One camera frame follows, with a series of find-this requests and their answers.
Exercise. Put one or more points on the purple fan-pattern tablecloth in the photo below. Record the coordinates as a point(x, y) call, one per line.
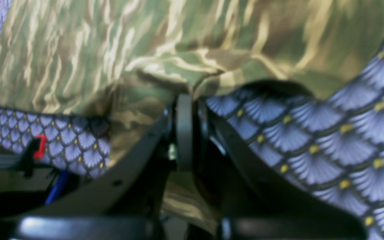
point(300, 81)

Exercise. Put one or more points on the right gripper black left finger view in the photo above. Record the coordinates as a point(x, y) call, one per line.
point(124, 204)

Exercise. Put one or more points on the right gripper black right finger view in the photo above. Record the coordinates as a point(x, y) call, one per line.
point(254, 201)

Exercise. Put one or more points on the red and black clamp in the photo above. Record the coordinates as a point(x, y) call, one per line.
point(34, 151)

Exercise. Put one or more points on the camouflage T-shirt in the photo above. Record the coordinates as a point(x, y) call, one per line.
point(248, 119)

